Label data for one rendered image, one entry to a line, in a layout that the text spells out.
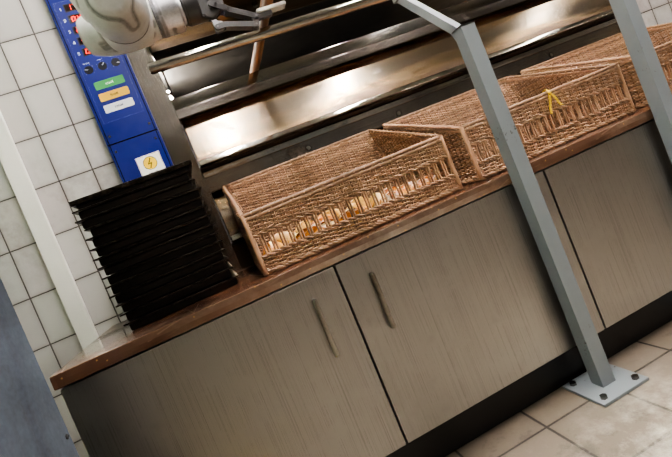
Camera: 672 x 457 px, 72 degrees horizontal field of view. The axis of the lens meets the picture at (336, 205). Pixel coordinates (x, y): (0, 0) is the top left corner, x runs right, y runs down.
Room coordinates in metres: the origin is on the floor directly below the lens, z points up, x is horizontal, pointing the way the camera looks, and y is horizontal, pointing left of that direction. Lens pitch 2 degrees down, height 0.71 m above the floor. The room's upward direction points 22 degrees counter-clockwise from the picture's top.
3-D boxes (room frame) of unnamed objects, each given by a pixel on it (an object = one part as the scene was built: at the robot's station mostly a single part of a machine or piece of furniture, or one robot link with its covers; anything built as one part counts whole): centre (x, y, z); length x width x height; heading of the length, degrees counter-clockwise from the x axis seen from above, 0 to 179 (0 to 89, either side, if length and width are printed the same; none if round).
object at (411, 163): (1.36, 0.00, 0.72); 0.56 x 0.49 x 0.28; 103
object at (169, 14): (1.03, 0.18, 1.20); 0.09 x 0.06 x 0.09; 13
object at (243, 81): (1.78, -0.50, 1.16); 1.80 x 0.06 x 0.04; 104
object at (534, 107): (1.50, -0.58, 0.72); 0.56 x 0.49 x 0.28; 104
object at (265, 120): (1.76, -0.50, 1.02); 1.79 x 0.11 x 0.19; 104
